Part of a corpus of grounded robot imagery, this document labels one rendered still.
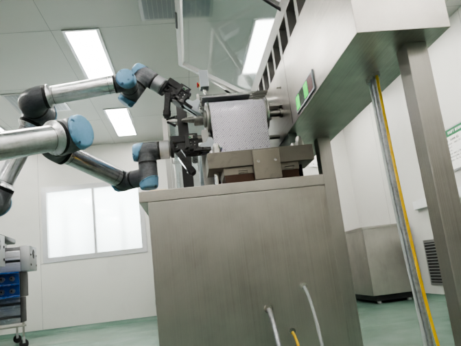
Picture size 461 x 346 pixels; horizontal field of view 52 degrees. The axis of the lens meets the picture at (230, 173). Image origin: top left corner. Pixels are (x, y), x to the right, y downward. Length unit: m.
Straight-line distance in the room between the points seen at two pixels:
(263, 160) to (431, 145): 0.66
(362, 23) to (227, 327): 1.02
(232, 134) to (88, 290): 5.87
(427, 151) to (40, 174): 7.10
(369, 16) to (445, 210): 0.52
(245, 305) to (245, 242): 0.21
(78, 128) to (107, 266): 6.00
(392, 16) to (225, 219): 0.83
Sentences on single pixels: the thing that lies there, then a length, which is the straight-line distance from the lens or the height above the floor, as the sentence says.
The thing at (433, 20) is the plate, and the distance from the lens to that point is 1.36.
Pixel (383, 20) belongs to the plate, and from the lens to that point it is 1.31.
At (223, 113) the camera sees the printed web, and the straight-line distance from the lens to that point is 2.00.
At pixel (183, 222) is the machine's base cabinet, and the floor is 0.78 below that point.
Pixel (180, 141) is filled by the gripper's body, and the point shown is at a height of 1.14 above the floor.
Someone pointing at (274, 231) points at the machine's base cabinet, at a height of 0.72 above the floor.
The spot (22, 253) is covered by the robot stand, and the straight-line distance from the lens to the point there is 1.89.
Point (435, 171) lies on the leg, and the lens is 1.29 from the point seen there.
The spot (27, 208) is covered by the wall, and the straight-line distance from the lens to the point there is 7.92.
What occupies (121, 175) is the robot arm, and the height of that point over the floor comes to 1.02.
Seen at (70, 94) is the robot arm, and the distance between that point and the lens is 1.99.
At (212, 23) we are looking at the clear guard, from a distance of 2.51.
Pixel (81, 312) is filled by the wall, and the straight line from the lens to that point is 7.63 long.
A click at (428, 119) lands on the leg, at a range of 1.33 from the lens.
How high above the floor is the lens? 0.60
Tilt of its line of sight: 12 degrees up
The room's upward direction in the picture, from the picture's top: 7 degrees counter-clockwise
